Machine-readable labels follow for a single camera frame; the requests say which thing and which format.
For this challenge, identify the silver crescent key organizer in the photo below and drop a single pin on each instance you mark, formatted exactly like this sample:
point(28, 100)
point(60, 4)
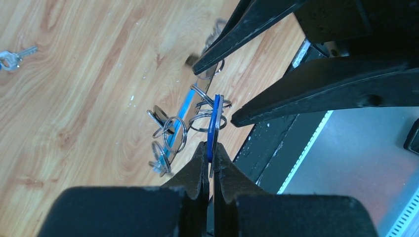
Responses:
point(171, 136)

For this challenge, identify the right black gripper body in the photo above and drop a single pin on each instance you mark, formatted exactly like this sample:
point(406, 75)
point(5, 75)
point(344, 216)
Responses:
point(363, 31)

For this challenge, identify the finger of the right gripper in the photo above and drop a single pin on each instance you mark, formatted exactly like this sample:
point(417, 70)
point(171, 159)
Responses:
point(249, 19)
point(386, 80)

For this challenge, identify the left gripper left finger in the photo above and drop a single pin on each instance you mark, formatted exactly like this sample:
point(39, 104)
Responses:
point(178, 208)

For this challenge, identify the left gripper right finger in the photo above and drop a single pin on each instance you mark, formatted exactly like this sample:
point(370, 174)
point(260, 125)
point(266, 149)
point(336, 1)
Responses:
point(243, 209)

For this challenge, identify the silver key with blue tag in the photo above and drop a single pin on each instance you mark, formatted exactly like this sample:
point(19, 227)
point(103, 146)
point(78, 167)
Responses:
point(10, 61)

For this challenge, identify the white slotted cable duct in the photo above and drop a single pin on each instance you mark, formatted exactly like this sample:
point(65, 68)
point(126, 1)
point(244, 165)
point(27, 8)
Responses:
point(406, 217)

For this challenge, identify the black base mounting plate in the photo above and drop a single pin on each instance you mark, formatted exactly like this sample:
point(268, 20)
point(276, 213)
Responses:
point(275, 149)

